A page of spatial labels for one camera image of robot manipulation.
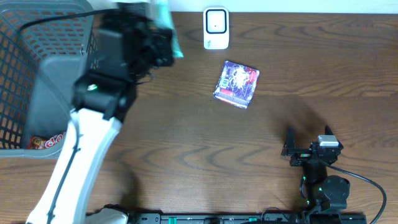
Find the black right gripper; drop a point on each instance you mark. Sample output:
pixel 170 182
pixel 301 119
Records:
pixel 301 155

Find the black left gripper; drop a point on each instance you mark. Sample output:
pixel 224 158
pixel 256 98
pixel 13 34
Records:
pixel 162 47

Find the red orange snack bar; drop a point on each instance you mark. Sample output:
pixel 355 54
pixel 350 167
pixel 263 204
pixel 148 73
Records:
pixel 38 143

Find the grey plastic basket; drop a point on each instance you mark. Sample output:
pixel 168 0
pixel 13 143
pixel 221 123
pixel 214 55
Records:
pixel 39 66

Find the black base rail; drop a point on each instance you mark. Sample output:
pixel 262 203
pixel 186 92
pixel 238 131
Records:
pixel 109 216

